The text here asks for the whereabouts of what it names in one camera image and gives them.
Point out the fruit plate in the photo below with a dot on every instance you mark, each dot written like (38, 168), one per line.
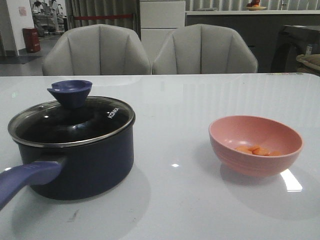
(255, 5)

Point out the white cabinet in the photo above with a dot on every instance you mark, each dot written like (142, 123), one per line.
(157, 18)

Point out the pink bowl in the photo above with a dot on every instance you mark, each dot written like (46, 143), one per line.
(230, 132)

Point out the glass lid with blue knob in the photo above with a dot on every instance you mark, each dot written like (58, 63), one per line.
(73, 118)

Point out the dark blue saucepan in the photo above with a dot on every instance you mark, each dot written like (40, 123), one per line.
(70, 173)

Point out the beige cushion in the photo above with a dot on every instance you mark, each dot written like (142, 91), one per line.
(308, 64)

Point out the orange ham slices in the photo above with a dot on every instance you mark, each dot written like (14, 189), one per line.
(257, 150)

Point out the red bin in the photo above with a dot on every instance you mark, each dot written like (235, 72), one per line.
(31, 39)

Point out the right grey upholstered chair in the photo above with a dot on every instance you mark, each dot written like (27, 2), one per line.
(204, 49)

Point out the grey upholstered chair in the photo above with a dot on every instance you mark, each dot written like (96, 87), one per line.
(204, 49)
(95, 50)

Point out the left grey upholstered chair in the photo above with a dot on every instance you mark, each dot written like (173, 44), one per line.
(95, 50)

